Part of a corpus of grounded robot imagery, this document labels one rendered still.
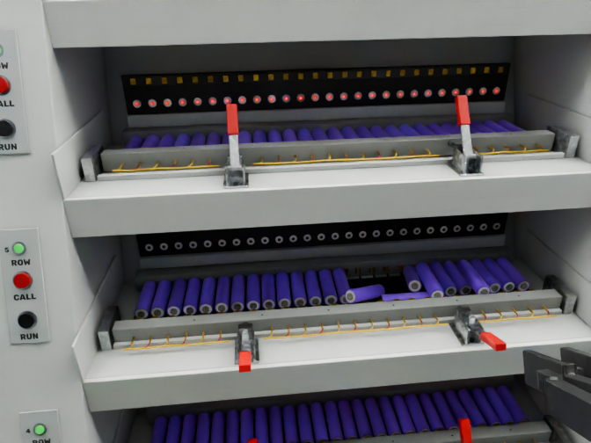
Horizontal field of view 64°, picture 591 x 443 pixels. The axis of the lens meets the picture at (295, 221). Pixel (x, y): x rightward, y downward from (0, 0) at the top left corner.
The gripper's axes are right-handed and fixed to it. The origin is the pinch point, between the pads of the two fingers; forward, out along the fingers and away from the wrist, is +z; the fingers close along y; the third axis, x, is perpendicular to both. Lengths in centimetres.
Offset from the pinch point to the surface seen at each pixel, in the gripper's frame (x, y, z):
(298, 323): 2.7, -20.8, 20.3
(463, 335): 0.4, -1.6, 17.0
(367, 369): -2.7, -13.4, 17.0
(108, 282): 9, -45, 26
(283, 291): 6.2, -22.2, 25.2
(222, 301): 5.6, -30.3, 24.1
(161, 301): 5.9, -38.1, 24.9
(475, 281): 6.2, 2.9, 22.4
